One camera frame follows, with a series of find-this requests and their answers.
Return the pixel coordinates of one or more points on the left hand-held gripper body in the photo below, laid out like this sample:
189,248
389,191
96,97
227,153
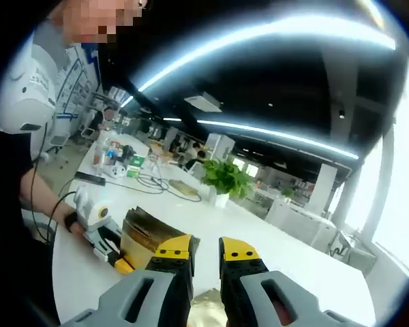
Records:
93,214

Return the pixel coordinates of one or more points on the grey office chair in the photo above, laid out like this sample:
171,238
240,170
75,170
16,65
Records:
58,144

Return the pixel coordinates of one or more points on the yellow paper bag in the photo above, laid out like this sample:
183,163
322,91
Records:
136,252

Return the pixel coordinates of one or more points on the person in black shirt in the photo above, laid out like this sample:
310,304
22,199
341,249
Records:
7,221

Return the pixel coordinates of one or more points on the white game controller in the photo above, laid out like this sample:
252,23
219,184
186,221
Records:
116,172

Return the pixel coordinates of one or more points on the potted green plant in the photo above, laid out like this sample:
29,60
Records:
226,178

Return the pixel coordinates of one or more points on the person's left hand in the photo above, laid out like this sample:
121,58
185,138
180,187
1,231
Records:
74,225

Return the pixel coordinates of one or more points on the white pillar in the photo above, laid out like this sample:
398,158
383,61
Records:
322,190

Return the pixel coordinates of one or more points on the white chest device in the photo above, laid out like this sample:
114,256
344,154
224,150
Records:
24,95

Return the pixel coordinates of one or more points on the white table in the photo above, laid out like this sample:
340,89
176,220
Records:
276,265

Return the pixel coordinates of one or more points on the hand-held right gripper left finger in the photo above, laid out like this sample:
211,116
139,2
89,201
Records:
139,299

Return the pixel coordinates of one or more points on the brown flat block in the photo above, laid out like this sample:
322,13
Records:
184,189

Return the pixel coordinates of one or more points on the bundle of gold mask packets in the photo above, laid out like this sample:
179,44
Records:
156,226

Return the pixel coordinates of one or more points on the curved ceiling light strip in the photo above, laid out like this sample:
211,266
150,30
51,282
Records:
259,30
276,136

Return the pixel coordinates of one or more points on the black power strip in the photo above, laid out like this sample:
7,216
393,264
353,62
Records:
90,178

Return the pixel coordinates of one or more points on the green box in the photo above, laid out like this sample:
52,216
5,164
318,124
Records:
134,171
139,160

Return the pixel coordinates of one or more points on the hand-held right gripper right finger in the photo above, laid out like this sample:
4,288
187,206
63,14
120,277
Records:
259,293

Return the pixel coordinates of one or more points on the black headset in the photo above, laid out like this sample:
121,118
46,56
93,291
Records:
129,152

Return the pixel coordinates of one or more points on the ceiling air vent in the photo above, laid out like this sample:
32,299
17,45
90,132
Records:
202,102

